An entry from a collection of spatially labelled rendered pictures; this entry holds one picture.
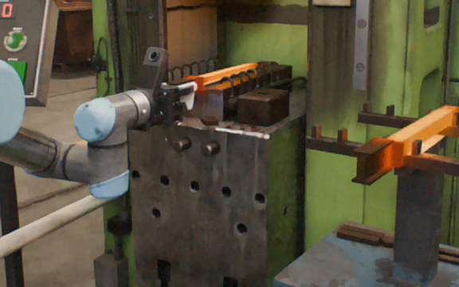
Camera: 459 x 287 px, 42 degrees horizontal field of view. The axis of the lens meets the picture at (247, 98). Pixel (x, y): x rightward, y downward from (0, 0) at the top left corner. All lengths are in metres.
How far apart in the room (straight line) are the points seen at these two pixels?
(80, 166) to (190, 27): 0.69
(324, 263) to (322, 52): 0.53
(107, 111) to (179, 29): 0.62
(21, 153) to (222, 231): 0.52
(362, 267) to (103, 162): 0.51
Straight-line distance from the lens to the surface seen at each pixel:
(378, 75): 1.39
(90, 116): 1.12
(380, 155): 0.84
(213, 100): 1.40
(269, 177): 1.32
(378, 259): 1.15
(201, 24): 1.79
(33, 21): 1.62
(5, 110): 0.85
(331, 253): 1.16
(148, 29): 1.66
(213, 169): 1.38
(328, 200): 1.50
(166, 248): 1.53
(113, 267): 1.88
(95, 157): 1.16
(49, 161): 1.20
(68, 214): 1.67
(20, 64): 1.58
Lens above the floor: 1.26
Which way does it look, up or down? 12 degrees down
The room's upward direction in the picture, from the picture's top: straight up
